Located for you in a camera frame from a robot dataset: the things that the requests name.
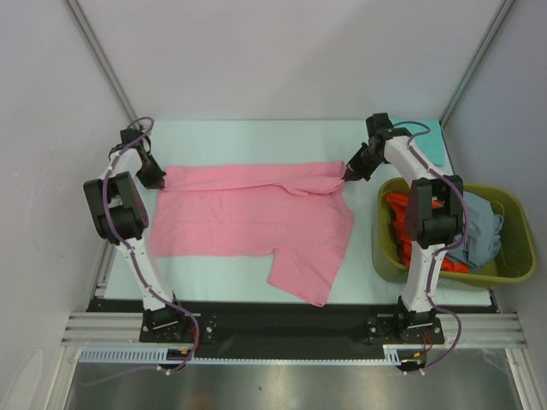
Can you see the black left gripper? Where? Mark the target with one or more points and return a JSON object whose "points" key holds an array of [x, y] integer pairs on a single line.
{"points": [[155, 181]]}

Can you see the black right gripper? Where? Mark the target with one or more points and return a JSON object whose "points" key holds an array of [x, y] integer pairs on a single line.
{"points": [[355, 172]]}

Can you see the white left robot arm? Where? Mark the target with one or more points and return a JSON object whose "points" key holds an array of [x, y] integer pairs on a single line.
{"points": [[120, 216]]}

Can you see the pink t shirt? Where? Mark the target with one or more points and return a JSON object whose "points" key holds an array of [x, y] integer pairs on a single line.
{"points": [[294, 212]]}

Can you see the grey slotted cable duct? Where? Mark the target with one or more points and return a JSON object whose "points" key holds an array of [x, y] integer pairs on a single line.
{"points": [[163, 356]]}

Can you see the aluminium frame rail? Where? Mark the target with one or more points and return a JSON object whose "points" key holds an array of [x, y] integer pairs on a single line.
{"points": [[479, 330]]}

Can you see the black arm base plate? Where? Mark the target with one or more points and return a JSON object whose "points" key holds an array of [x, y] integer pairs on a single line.
{"points": [[236, 327]]}

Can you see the left aluminium corner post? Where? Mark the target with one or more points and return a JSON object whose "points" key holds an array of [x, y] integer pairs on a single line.
{"points": [[95, 47]]}

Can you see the olive green plastic basket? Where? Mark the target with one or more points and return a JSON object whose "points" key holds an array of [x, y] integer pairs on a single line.
{"points": [[515, 262]]}

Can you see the folded teal t shirt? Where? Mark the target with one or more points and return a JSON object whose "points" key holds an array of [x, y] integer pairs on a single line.
{"points": [[430, 141]]}

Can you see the grey blue t shirt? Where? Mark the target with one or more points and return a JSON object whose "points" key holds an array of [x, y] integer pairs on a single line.
{"points": [[484, 235]]}

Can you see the right aluminium corner post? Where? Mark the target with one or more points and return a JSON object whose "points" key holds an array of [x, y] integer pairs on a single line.
{"points": [[493, 29]]}

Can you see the aluminium corner post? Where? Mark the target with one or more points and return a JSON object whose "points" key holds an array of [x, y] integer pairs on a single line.
{"points": [[493, 29], [95, 47]]}

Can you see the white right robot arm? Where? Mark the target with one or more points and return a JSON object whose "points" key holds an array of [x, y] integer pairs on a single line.
{"points": [[436, 211]]}

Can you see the orange t shirt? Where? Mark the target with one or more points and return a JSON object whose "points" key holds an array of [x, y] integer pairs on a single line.
{"points": [[398, 203]]}

